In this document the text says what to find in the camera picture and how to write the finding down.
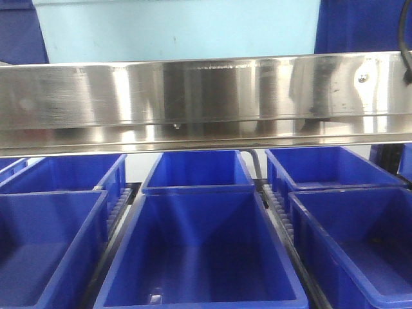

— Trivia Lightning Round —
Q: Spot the light blue plastic bin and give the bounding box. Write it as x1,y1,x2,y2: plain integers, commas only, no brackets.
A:
33,1,320,63

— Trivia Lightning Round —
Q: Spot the blue bin rear middle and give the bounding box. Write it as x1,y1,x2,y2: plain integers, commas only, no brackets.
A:
141,150,255,195

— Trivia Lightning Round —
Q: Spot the blue bin lower middle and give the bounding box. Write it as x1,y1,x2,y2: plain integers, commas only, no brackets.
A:
93,192,309,308

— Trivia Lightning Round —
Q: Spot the white roller track right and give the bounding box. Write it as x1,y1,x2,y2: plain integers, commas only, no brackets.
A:
263,184,294,244

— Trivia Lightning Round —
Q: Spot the white roller track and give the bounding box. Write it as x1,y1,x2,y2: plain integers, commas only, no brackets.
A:
263,184,294,244
106,187,132,233

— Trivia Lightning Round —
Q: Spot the blue bin rear right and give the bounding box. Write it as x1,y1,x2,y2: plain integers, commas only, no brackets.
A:
265,146,407,213

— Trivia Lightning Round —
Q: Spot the white roller track left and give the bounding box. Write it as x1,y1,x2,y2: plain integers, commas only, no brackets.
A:
106,187,132,233

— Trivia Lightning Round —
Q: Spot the blue bin rear left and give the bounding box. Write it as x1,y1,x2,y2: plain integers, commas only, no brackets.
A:
1,154,127,213

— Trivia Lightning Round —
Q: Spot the blue bin lower right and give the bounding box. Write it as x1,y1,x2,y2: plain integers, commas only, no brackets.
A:
289,188,411,308

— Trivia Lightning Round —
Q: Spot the blue bin lower left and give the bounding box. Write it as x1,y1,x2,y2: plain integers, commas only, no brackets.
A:
1,191,108,308

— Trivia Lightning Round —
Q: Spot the blue bin upper right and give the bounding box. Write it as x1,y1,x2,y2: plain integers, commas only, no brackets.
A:
315,1,405,53

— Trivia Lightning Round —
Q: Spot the blue bin far right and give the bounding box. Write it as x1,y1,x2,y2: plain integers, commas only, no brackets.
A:
398,144,412,182

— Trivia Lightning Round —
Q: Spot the blue bin upper left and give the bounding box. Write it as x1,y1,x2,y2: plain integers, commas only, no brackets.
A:
1,1,49,64

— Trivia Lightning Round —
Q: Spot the stainless steel shelf rail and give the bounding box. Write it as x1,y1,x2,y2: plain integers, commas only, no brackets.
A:
1,52,411,157

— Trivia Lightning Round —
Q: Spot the black cable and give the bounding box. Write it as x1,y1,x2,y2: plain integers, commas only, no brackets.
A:
398,0,412,84

